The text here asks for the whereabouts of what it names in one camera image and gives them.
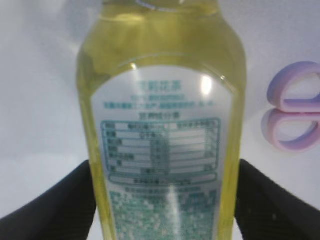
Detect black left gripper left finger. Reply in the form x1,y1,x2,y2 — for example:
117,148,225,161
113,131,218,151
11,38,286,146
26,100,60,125
0,160,97,240

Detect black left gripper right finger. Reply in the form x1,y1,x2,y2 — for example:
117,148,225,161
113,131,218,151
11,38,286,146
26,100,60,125
235,159,320,240

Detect yellow tea bottle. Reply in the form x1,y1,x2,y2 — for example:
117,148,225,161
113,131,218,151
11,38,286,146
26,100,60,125
76,0,247,240

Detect pink capped scissors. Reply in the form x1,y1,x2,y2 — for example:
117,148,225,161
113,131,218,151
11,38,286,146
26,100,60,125
261,61,320,153

